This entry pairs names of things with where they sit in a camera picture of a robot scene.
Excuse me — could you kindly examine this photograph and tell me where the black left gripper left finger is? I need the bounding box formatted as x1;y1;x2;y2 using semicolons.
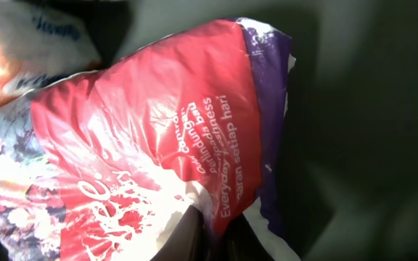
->
152;206;206;261

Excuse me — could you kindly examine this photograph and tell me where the orange tissue pack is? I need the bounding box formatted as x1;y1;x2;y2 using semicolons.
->
0;1;101;106

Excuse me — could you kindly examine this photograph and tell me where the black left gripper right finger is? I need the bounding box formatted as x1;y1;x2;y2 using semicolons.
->
223;215;273;261

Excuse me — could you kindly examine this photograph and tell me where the red purple pad pack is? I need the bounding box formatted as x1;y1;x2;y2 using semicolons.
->
0;17;298;260

